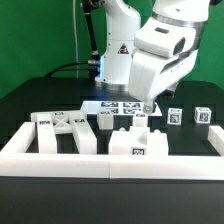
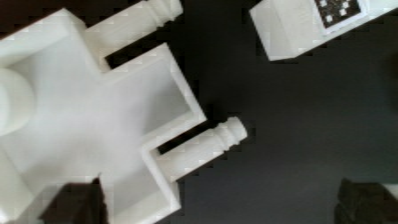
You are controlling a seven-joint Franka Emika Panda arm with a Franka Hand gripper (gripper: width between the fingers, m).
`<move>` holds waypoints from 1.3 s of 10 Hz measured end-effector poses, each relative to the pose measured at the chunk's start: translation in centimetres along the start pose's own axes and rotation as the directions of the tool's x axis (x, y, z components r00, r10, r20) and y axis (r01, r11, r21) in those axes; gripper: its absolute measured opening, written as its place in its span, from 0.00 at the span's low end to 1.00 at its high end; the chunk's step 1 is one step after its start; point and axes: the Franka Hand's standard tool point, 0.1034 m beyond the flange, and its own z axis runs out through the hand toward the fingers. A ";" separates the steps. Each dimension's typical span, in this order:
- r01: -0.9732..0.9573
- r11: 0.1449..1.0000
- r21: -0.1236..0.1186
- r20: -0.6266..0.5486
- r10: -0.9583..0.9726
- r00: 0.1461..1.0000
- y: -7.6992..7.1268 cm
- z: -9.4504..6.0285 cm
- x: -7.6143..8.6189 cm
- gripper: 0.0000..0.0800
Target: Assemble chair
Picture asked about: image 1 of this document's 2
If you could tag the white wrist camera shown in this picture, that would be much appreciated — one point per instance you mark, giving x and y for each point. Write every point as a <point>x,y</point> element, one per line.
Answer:
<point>168,38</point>

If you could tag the white U-shaped fence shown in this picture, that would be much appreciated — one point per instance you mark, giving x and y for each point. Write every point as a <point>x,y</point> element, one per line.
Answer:
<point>15,160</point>

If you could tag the small tagged cube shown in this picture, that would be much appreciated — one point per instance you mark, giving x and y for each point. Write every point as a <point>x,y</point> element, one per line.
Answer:
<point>174,116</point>
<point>202,115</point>

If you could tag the white marker base sheet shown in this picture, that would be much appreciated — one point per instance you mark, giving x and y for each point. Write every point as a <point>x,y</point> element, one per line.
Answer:
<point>116,107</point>

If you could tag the small tagged cube left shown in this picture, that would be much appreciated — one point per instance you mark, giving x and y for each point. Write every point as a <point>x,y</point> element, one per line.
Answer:
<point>174,116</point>

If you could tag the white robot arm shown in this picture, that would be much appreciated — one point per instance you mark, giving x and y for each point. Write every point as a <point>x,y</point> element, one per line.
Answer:
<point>123,22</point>

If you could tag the white chair back frame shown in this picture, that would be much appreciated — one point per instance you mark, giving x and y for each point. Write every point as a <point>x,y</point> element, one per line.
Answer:
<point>70,122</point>

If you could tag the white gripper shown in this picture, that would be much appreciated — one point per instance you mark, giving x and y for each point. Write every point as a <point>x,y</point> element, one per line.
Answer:
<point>150,75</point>

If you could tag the white chair seat part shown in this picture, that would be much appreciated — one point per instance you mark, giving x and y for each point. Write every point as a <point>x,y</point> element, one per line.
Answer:
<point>138,141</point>

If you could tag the small tagged cube right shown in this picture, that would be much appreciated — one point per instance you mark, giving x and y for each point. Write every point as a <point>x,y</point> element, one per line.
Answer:
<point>202,115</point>

